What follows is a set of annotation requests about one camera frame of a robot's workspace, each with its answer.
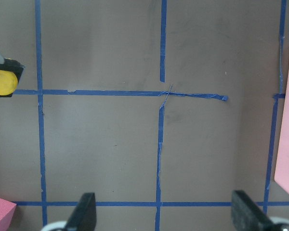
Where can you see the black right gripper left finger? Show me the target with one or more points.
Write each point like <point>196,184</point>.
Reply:
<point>83,217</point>

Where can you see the pink foam cube centre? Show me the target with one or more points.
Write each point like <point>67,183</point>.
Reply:
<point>7,210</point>

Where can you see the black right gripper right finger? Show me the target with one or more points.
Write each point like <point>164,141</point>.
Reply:
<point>246,215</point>

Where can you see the yellow black push button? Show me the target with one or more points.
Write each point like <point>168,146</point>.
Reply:
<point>10,75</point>

